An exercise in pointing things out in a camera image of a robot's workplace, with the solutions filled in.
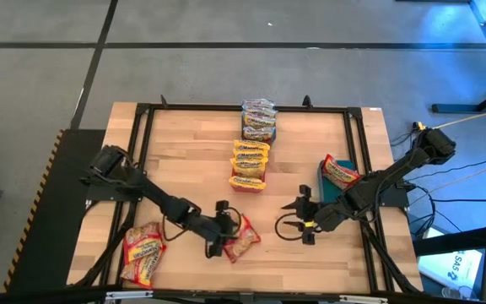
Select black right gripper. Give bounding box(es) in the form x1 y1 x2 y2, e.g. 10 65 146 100
281 184 332 247

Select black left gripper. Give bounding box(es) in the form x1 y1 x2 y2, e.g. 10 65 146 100
204 199 244 259

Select teal plastic bin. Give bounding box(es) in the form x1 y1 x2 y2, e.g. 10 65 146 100
317 157 359 206

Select red plastic bin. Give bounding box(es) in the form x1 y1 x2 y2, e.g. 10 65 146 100
229 162 267 194

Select dark grey plastic bin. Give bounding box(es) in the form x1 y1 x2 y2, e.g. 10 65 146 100
241 99 278 147

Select black desk beam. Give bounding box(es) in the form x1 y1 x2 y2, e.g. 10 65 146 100
411 223 486 257

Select white printed sign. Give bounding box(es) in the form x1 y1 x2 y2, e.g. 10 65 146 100
418 227 486 292

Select black hazard-striped floor mat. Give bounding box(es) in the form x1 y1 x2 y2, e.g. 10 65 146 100
3 128 107 295

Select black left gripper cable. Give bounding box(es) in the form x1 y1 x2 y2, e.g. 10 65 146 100
224 205 243 238

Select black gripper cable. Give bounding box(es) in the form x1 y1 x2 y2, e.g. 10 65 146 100
274 212 307 242
224 205 243 238

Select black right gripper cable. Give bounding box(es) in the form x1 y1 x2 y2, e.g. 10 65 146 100
274 212 307 242

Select silver frame bracket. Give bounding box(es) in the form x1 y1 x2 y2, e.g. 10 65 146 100
105 290 154 301
338 294 390 304

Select tan floor cord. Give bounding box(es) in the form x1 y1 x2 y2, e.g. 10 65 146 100
430 159 486 195

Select black floor cable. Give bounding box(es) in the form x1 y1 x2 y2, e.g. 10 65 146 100
430 197 486 204
415 154 486 181

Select black neighbouring desk frame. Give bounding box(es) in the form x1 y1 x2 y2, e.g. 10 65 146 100
431 0 486 115

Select yellow extension cord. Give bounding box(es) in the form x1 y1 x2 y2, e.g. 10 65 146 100
426 104 486 132

